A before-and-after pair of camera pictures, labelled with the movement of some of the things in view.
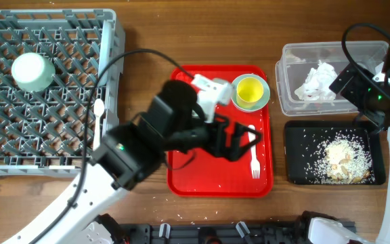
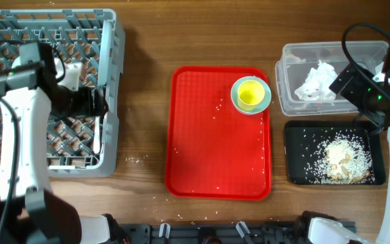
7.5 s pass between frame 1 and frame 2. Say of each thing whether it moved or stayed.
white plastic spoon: stayed
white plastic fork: moved
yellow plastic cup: stayed
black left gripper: moved
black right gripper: stayed
